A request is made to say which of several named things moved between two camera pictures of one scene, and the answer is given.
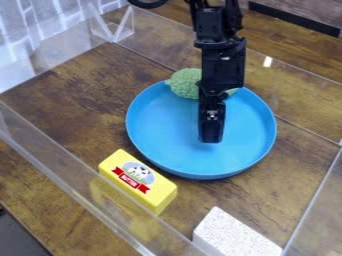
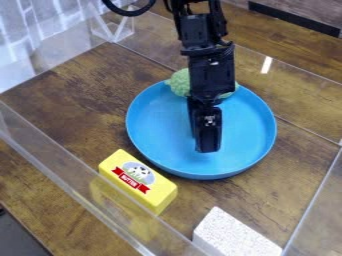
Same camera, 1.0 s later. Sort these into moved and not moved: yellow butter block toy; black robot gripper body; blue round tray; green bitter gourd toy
Moved: black robot gripper body
Not moved: yellow butter block toy; green bitter gourd toy; blue round tray
